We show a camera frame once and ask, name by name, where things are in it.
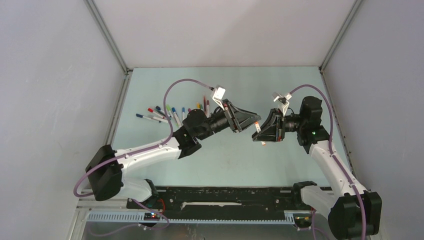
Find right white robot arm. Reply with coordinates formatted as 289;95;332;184
251;96;382;240

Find blue cap thick marker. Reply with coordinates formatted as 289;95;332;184
171;107;182;128

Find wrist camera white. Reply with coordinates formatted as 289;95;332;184
272;92;292;116
210;85;226;109

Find navy cap marker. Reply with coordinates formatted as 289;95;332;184
155;106;167;118

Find light green cap marker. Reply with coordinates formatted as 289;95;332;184
166;104;173;118

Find aluminium frame rail left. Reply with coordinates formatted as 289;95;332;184
84;0;132;144

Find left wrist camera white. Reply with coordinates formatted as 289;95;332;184
210;85;226;109

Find orange cap marker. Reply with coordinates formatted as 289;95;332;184
254;121;266;146

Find grey cable duct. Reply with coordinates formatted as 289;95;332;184
86;211;310;225

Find aluminium frame rail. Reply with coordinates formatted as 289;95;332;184
84;0;132;144
319;0;366;173

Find grey cap white marker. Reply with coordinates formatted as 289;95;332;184
149;116;168;123

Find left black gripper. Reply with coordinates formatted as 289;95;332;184
196;99;261;141

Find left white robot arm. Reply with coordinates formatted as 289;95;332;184
85;99;261;208

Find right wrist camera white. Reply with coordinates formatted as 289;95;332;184
272;92;292;116

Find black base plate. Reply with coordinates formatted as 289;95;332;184
143;186;312;220

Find aluminium frame rail right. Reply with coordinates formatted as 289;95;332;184
319;0;366;173

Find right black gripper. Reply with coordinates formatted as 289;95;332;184
252;108;306;143

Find brown cap marker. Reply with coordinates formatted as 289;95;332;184
205;100;210;118

